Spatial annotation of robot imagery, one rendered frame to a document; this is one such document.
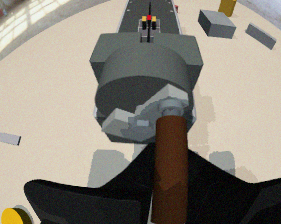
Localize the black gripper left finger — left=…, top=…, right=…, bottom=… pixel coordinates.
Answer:
left=23, top=143, right=155, bottom=224

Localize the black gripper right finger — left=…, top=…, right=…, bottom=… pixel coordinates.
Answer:
left=185, top=148, right=281, bottom=224

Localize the yellow rectangular block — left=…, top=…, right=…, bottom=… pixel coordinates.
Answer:
left=218, top=0, right=236, bottom=18

